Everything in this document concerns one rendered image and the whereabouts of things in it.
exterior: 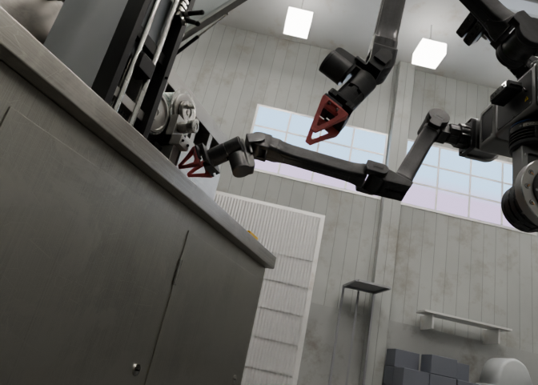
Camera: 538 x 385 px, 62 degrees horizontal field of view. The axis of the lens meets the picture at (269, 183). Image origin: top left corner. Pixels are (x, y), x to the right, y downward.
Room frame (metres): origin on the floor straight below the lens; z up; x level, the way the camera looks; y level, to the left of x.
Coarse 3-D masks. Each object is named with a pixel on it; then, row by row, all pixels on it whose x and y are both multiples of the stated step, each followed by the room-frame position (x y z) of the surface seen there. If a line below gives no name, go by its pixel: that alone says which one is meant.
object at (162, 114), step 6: (162, 96) 1.15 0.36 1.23; (162, 102) 1.16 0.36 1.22; (162, 108) 1.17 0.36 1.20; (156, 114) 1.16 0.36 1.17; (162, 114) 1.18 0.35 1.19; (168, 114) 1.20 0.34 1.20; (156, 120) 1.17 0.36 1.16; (162, 120) 1.19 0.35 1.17; (156, 126) 1.17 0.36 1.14; (162, 126) 1.19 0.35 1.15; (156, 132) 1.17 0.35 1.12
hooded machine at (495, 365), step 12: (492, 360) 6.99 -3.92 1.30; (504, 360) 6.70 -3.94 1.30; (516, 360) 6.68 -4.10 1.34; (492, 372) 6.85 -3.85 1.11; (504, 372) 6.66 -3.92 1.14; (516, 372) 6.67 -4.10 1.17; (480, 384) 7.05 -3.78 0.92; (492, 384) 6.75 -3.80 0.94; (504, 384) 6.66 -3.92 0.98; (516, 384) 6.67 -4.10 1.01; (528, 384) 6.67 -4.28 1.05
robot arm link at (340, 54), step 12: (336, 48) 0.83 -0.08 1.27; (324, 60) 0.82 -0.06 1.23; (336, 60) 0.82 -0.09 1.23; (348, 60) 0.83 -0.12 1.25; (360, 60) 0.82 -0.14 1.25; (372, 60) 0.80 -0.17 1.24; (384, 60) 0.80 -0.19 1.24; (324, 72) 0.84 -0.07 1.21; (336, 72) 0.83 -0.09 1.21; (372, 72) 0.83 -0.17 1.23; (336, 84) 0.86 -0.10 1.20
